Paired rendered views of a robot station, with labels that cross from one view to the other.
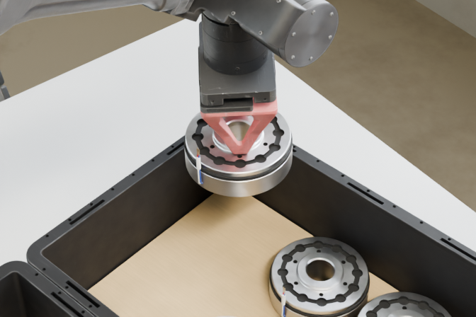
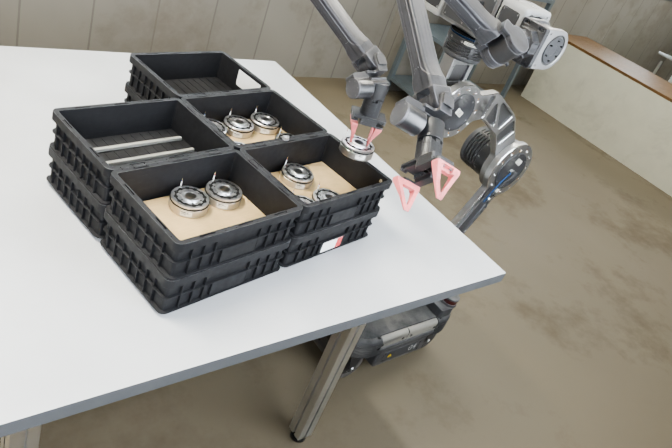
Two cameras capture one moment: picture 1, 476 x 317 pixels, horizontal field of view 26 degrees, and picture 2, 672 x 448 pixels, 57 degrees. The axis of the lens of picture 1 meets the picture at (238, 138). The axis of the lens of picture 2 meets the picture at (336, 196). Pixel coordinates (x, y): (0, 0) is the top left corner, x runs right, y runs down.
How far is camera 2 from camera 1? 1.71 m
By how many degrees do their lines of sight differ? 64
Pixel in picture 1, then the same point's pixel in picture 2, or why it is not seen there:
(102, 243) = (340, 159)
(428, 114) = not seen: outside the picture
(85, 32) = (589, 383)
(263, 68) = (362, 114)
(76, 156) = (408, 216)
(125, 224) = (347, 164)
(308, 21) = (353, 82)
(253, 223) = not seen: hidden behind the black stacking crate
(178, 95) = (446, 248)
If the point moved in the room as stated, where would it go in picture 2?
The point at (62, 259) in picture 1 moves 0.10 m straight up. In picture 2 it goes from (332, 147) to (341, 121)
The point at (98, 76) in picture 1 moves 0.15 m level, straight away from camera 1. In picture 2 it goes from (453, 232) to (489, 239)
